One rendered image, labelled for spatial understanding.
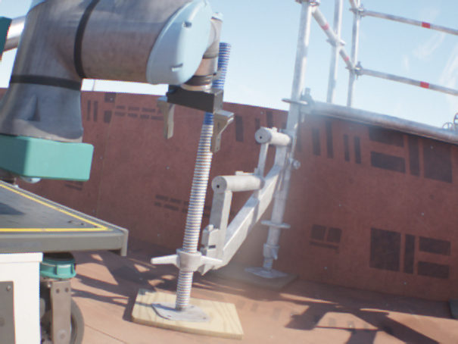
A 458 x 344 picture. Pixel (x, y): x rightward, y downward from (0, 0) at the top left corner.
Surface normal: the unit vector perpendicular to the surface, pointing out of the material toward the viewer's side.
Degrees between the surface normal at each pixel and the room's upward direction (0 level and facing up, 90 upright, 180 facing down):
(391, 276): 90
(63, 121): 70
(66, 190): 90
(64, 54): 125
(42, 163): 90
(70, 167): 90
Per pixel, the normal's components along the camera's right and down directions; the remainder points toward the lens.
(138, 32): -0.14, 0.13
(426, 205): -0.37, -0.01
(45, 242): 0.84, 0.17
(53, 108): 0.65, -0.19
